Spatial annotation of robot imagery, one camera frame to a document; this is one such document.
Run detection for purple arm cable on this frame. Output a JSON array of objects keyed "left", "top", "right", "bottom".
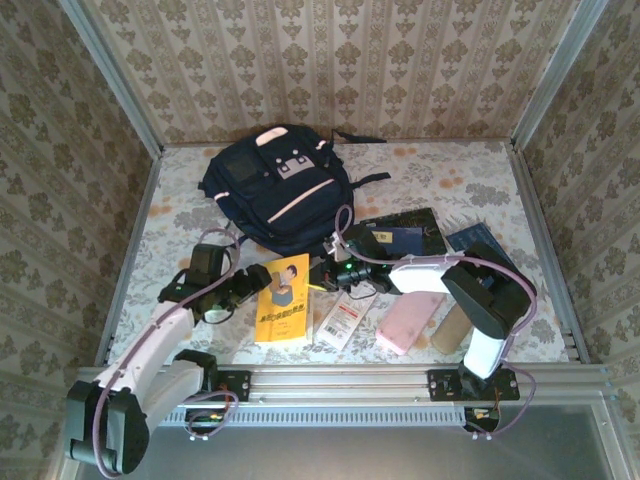
[
  {"left": 94, "top": 227, "right": 241, "bottom": 479},
  {"left": 333, "top": 203, "right": 539, "bottom": 442}
]

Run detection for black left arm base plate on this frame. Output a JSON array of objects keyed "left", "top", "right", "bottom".
[{"left": 214, "top": 370, "right": 253, "bottom": 403}]

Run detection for blue book with white text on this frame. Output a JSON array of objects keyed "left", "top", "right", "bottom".
[{"left": 445, "top": 222, "right": 506, "bottom": 257}]

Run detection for slotted grey cable duct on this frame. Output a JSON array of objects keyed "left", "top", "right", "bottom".
[{"left": 159, "top": 403, "right": 474, "bottom": 427}]

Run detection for pink pencil case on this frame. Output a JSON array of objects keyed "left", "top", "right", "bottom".
[{"left": 375, "top": 292, "right": 446, "bottom": 357}]

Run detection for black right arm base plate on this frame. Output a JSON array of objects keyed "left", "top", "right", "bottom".
[{"left": 427, "top": 368, "right": 521, "bottom": 403}]

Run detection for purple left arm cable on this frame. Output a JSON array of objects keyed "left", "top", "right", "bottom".
[{"left": 94, "top": 227, "right": 241, "bottom": 479}]

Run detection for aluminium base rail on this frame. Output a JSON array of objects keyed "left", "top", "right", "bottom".
[{"left": 77, "top": 363, "right": 611, "bottom": 404}]

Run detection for black starry cover book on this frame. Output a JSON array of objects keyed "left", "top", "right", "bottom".
[{"left": 359, "top": 207, "right": 450, "bottom": 257}]

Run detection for grey metal shelf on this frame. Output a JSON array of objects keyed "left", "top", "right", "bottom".
[{"left": 139, "top": 402, "right": 621, "bottom": 480}]

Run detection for yellow paperback book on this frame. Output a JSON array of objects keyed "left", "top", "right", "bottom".
[{"left": 253, "top": 252, "right": 315, "bottom": 346}]

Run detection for aluminium side rail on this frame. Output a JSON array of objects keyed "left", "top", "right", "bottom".
[
  {"left": 508, "top": 142, "right": 594, "bottom": 365},
  {"left": 94, "top": 149, "right": 164, "bottom": 366}
]

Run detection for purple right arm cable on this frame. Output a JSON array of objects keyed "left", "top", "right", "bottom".
[{"left": 333, "top": 203, "right": 539, "bottom": 442}]

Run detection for white and red supply package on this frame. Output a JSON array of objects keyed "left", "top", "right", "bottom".
[{"left": 315, "top": 288, "right": 377, "bottom": 351}]

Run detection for navy blue backpack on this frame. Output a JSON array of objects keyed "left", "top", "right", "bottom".
[{"left": 197, "top": 124, "right": 391, "bottom": 259}]

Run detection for aluminium corner post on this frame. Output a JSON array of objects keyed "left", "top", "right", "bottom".
[
  {"left": 58, "top": 0, "right": 165, "bottom": 157},
  {"left": 510, "top": 0, "right": 610, "bottom": 151}
]

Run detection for navy blue small notebook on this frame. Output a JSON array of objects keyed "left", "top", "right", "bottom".
[{"left": 372, "top": 227, "right": 425, "bottom": 259}]

